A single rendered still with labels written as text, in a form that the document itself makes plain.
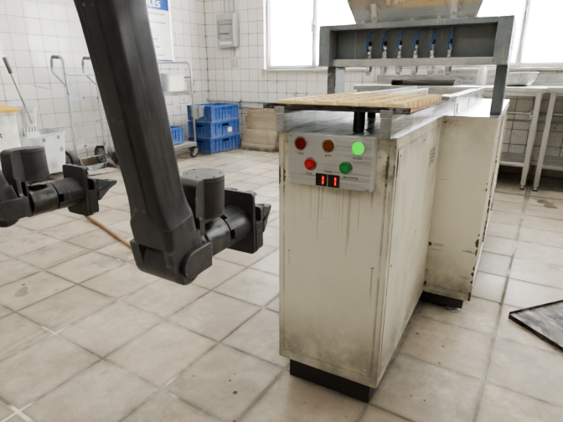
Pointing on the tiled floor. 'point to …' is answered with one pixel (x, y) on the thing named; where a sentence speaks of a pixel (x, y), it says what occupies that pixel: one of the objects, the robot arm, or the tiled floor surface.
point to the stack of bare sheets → (543, 321)
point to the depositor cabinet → (462, 202)
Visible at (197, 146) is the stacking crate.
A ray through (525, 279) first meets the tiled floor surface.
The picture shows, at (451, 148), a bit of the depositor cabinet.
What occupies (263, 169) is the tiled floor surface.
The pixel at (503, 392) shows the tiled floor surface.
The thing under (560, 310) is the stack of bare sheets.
